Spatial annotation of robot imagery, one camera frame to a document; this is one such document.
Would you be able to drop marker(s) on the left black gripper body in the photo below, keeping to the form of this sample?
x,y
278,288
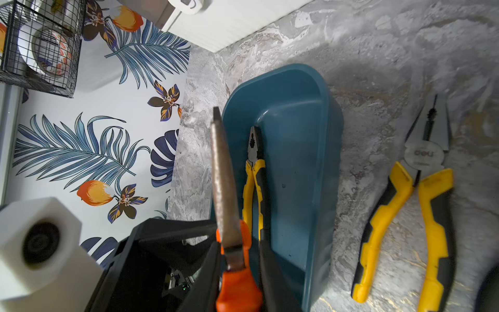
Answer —
x,y
135,272

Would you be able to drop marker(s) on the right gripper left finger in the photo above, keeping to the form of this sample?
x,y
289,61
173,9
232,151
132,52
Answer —
x,y
203,295

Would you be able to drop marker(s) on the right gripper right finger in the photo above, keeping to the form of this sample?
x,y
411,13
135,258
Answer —
x,y
277,296

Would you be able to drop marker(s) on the orange long nose pliers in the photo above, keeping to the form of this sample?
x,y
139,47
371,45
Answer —
x,y
238,291

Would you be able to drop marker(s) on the small yellow black pliers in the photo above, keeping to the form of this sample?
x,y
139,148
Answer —
x,y
256,181

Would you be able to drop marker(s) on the teal plastic storage tray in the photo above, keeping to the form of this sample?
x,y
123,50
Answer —
x,y
302,128

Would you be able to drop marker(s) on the white bowl in basket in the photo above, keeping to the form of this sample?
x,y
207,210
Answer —
x,y
46,51

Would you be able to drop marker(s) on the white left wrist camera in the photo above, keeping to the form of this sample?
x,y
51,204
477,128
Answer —
x,y
43,267

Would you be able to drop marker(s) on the black wire basket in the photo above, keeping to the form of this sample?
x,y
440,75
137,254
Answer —
x,y
67,16

